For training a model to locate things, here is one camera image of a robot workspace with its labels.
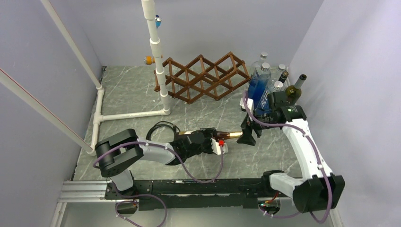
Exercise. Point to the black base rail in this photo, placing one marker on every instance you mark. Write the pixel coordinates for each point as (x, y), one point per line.
(156, 194)

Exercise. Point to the dark green wine bottle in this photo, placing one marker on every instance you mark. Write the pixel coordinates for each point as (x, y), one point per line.
(294, 92)

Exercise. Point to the brown wooden wine rack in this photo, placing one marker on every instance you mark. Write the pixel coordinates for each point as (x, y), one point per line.
(202, 77)

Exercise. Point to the blue glass bottle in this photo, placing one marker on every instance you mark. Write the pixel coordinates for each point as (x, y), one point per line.
(258, 83)
(263, 105)

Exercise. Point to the dark bottle gold cap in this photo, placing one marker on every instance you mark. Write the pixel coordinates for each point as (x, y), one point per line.
(217, 135)

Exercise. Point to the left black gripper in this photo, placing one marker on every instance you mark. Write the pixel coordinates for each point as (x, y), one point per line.
(210, 133)

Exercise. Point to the clear square glass bottle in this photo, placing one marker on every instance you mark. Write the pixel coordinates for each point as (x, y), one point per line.
(276, 73)

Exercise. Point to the clear bottle red label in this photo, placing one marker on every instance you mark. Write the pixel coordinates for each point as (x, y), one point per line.
(257, 64)

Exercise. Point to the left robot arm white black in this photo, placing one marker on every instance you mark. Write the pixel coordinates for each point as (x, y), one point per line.
(117, 153)

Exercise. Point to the white pvc pipe frame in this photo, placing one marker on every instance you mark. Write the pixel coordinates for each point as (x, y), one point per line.
(152, 19)

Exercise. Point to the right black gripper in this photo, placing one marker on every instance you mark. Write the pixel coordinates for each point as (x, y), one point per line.
(247, 126)

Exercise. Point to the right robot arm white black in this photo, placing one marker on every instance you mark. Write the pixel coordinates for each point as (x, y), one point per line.
(318, 188)

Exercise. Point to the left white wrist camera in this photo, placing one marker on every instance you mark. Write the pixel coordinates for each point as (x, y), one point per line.
(219, 147)

